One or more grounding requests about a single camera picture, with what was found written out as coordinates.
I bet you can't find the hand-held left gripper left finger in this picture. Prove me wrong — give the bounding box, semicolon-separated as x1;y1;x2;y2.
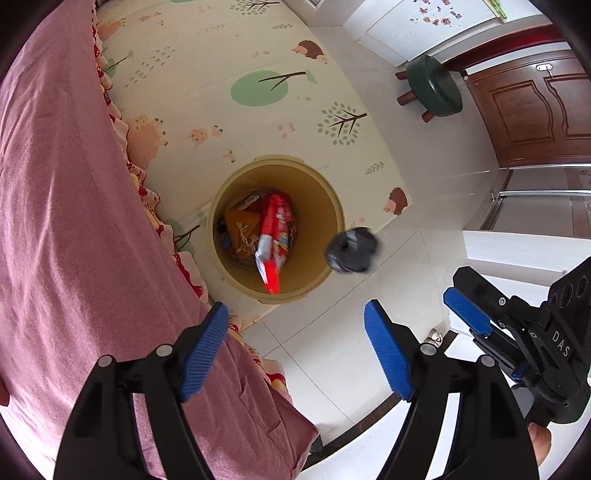
53;302;230;480

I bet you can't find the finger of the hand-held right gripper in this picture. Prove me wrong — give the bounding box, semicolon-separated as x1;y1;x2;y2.
443;286;532;381
452;266;550;324

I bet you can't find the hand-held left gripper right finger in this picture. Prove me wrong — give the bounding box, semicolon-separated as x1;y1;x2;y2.
364;299;541;480

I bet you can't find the dark grey sock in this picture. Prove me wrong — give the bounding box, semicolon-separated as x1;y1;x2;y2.
324;226;380;276

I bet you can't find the long red snack wrapper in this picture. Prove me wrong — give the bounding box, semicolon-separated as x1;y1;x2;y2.
254;193;297;295

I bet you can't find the yellow cloth pouch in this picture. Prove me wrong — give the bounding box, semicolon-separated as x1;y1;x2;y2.
224;209;262;259

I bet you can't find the yellow plastic bin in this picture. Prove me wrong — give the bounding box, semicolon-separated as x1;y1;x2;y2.
206;154;346;305

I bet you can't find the person's right hand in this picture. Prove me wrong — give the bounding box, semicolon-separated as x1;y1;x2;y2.
527;422;553;468

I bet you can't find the brown wooden door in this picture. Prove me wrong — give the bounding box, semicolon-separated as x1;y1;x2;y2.
445;23;591;169

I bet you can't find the green round stool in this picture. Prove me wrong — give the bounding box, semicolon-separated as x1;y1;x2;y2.
394;54;464;123

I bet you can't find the pink blanket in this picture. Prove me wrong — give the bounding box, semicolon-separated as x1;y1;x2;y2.
0;0;319;480

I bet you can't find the white door with stickers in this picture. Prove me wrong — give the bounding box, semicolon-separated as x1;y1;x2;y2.
344;0;513;65

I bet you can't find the printed play mat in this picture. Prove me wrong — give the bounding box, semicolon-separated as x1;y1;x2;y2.
95;0;413;333

